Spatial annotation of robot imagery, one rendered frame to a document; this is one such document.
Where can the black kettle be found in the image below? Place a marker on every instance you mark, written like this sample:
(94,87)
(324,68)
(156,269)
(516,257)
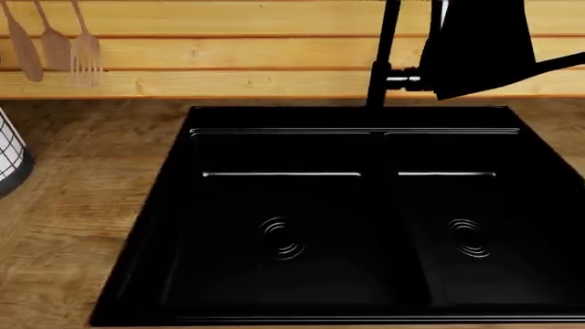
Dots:
(480,51)

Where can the round sink drain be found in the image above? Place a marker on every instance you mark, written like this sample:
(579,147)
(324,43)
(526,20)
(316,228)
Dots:
(469,238)
(281,238)

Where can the black double-basin sink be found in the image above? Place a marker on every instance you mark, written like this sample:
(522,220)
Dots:
(320,281)

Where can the black kitchen faucet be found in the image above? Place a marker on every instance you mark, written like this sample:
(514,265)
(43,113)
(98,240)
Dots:
(381,68)

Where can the wooden fork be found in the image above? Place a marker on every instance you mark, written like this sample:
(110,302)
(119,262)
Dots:
(85,58)

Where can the wooden spoon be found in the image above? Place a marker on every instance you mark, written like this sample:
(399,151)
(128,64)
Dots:
(56,48)

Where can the wooden spatula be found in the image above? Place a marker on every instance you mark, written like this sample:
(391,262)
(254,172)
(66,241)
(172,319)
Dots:
(25,51)

